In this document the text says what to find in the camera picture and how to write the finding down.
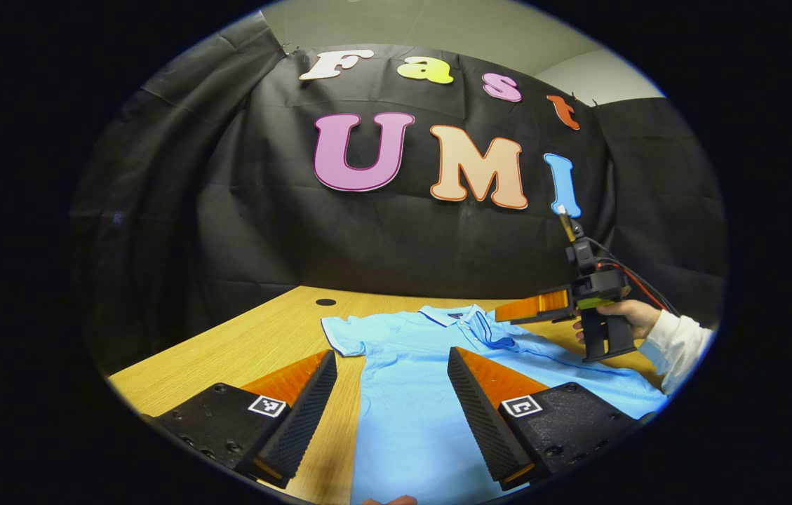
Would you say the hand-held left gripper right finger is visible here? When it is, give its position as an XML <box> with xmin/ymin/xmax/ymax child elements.
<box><xmin>447</xmin><ymin>346</ymin><xmax>645</xmax><ymax>492</ymax></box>

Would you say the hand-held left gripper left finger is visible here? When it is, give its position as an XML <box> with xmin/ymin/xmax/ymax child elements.
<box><xmin>149</xmin><ymin>349</ymin><xmax>339</xmax><ymax>490</ymax></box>

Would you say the light blue T-shirt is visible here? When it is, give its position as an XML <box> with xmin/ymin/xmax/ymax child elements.
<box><xmin>321</xmin><ymin>304</ymin><xmax>670</xmax><ymax>505</ymax></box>

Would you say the black backdrop cloth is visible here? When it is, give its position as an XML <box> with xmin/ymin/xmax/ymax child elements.
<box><xmin>69</xmin><ymin>11</ymin><xmax>730</xmax><ymax>379</ymax></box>

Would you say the red cable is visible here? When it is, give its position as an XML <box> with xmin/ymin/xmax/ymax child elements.
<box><xmin>596</xmin><ymin>261</ymin><xmax>670</xmax><ymax>313</ymax></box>

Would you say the black cable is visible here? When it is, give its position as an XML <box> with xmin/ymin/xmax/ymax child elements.
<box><xmin>586</xmin><ymin>237</ymin><xmax>680</xmax><ymax>316</ymax></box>

